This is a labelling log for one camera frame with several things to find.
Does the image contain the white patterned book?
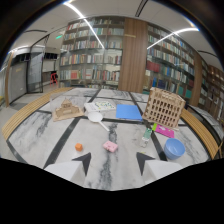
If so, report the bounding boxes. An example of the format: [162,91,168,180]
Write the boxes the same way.
[83,100,117,113]

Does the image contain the white round paddle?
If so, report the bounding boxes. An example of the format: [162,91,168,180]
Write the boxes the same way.
[87,111,110,132]

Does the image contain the wooden slat bench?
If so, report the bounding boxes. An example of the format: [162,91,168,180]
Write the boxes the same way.
[1,86,74,142]
[180,107,221,160]

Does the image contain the blue bowl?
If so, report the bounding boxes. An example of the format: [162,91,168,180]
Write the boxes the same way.
[163,138,186,161]

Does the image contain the blue folder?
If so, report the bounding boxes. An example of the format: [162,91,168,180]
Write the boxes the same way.
[115,103,144,122]

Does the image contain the wooden wall panel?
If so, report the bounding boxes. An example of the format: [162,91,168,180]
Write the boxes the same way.
[117,17,149,94]

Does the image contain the pink block toy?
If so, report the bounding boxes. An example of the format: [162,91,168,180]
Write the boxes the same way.
[102,140,119,154]

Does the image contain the large wooden building model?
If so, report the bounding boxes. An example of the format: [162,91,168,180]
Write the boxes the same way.
[142,86,187,130]

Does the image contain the bookshelf with glass doors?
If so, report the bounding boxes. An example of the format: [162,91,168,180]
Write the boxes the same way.
[57,16,125,90]

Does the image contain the small wooden house model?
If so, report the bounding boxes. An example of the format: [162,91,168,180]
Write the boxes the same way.
[51,98,85,122]

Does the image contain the long bookshelf wall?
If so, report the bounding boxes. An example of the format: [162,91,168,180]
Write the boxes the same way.
[142,21,204,107]

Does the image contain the red chair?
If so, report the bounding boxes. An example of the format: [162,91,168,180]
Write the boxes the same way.
[49,73,59,87]

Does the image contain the dark glass door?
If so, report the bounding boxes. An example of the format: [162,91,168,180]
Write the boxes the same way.
[26,52,45,94]

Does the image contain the clear bottle with green label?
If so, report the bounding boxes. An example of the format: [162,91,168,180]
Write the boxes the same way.
[139,127,154,149]

